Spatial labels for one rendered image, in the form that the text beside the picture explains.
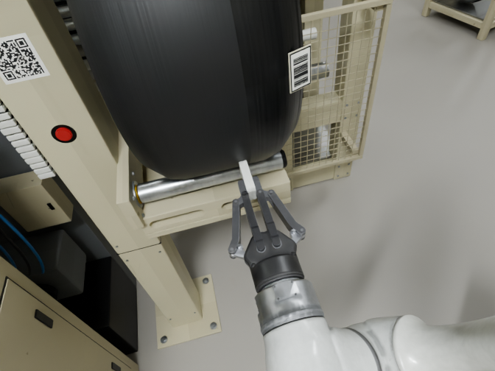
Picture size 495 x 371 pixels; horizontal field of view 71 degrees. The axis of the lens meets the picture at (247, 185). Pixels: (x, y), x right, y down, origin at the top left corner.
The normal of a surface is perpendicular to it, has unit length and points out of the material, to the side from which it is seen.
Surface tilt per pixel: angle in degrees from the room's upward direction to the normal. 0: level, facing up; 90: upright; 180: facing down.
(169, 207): 0
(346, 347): 42
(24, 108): 90
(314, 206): 0
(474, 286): 0
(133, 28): 65
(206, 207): 90
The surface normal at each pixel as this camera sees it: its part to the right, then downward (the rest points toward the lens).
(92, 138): 0.23, 0.72
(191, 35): 0.18, 0.44
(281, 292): -0.08, -0.55
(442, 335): -0.77, -0.64
